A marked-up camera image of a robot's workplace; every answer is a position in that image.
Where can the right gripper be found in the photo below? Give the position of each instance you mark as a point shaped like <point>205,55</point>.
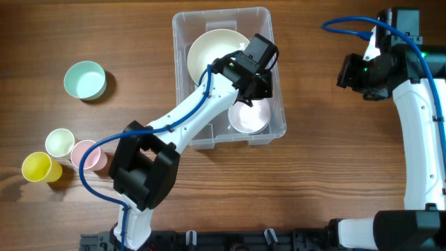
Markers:
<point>347,74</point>

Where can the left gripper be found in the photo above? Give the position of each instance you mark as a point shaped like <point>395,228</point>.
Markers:
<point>268,88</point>

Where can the pink small bowl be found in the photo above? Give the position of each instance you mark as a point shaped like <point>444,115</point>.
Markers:
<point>250,120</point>

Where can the cream beige bowl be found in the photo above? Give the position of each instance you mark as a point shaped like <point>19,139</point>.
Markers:
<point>210,46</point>

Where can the mint green small bowl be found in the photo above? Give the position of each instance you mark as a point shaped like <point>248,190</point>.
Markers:
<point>85,80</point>

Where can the pink cup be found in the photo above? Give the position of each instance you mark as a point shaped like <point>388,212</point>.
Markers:
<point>96,159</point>

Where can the pale green cup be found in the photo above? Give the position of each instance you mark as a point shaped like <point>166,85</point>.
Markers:
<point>59,143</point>

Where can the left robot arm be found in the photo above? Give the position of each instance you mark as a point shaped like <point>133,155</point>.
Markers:
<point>145,164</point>

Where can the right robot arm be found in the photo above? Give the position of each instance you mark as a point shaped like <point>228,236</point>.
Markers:
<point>397,65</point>

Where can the clear plastic storage container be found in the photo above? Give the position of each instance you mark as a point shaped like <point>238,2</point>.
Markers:
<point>187,27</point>

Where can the yellow cup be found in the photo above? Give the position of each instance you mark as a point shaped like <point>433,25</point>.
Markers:
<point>39,167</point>

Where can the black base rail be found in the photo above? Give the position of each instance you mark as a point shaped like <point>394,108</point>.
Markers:
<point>269,239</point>

